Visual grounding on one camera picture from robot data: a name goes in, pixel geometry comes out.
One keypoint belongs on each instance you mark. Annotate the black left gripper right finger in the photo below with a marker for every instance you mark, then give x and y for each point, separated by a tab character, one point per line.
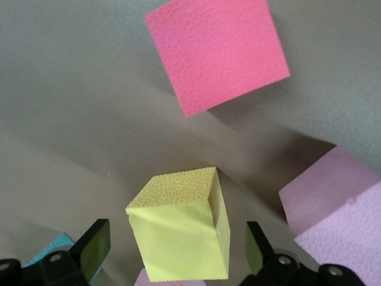
279	271

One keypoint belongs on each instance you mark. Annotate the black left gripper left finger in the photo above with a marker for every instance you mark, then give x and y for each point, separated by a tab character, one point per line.
59	268

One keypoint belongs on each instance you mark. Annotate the yellow foam cube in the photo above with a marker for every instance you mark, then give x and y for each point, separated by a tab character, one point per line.
178	232

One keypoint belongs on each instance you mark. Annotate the cyan foam cube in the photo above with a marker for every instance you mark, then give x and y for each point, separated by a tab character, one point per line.
56	242

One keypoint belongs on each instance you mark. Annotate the table cover sheet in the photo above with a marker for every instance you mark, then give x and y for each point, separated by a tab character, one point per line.
74	119

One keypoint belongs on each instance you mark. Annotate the deep pink foam cube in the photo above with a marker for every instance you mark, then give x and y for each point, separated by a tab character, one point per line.
217	56

